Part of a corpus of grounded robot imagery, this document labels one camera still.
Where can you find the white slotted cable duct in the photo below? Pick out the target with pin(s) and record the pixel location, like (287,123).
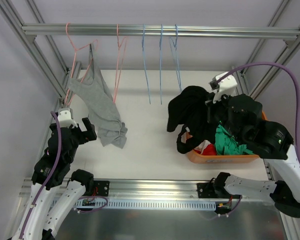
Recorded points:
(146,204)

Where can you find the orange plastic basket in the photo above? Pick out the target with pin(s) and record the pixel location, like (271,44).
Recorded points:
(197,158)

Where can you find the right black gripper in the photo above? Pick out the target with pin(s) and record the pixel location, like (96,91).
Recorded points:
(215,110)

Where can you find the black tank top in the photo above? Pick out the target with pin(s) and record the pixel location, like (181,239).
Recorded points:
(189,110)

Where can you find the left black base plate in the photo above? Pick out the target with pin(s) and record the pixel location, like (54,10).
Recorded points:
(101,188)

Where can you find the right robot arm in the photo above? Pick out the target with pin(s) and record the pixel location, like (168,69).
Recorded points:
(242,118)

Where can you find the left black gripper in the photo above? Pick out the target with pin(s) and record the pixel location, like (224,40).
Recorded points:
(78,132)

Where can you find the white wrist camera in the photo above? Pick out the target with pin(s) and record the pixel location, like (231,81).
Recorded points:
(66,119)
(224,84)

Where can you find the pink hanger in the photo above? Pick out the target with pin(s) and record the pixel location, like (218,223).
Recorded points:
(68,97)
(121,52)

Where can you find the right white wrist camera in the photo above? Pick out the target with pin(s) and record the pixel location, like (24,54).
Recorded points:
(224,84)

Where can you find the aluminium hanging rail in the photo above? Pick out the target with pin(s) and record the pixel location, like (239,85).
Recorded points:
(77,29)

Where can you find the blue hanger of white top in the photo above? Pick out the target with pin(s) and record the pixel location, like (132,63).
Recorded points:
(144,63)

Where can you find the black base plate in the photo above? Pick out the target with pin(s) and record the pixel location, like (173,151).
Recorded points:
(101,188)
(206,190)

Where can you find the blue hanger of red top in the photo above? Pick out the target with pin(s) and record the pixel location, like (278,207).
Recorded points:
(173,43)

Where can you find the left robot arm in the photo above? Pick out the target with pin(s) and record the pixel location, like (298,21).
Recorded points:
(42,219)

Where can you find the blue hanger of green top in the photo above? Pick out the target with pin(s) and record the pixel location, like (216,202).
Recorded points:
(160,64)

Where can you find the white tank top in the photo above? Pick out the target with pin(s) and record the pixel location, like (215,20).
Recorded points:
(202,146)

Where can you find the green tank top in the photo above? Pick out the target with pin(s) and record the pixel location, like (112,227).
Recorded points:
(226,145)

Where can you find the grey tank top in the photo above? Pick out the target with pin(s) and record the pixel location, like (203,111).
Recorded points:
(102,111)

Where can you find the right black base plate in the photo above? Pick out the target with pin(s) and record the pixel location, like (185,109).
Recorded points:
(206,190)

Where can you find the red tank top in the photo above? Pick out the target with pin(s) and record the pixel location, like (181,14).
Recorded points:
(210,150)

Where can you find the aluminium front rail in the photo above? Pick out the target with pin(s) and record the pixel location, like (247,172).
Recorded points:
(187,189)

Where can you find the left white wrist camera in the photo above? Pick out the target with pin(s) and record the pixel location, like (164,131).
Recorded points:
(66,119)

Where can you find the aluminium frame posts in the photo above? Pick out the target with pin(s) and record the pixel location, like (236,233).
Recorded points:
(53,53)

